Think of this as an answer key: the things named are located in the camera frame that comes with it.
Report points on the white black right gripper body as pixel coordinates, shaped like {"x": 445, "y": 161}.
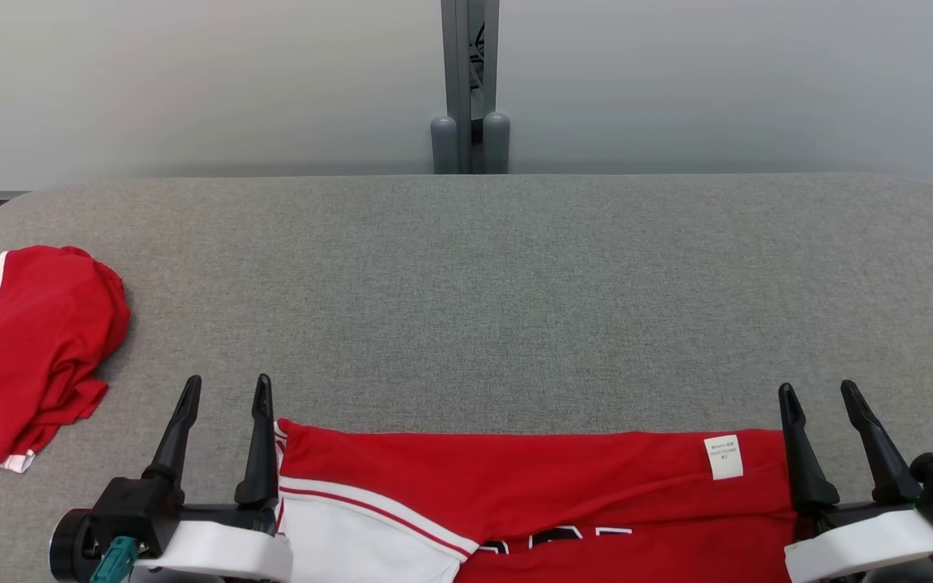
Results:
{"x": 855, "y": 546}

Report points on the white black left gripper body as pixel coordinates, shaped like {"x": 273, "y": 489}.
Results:
{"x": 215, "y": 546}

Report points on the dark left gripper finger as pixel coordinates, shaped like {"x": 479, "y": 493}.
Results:
{"x": 260, "y": 470}
{"x": 171, "y": 461}

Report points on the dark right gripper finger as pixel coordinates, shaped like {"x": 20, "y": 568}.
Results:
{"x": 892, "y": 478}
{"x": 807, "y": 478}

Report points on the red shorts with white stripe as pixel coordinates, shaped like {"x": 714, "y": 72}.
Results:
{"x": 37, "y": 348}

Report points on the red jersey with white sleeves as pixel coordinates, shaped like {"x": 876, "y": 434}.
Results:
{"x": 555, "y": 486}

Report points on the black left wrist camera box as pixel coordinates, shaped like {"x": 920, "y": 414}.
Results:
{"x": 134, "y": 506}

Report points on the grey metal post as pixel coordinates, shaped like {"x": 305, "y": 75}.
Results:
{"x": 457, "y": 65}

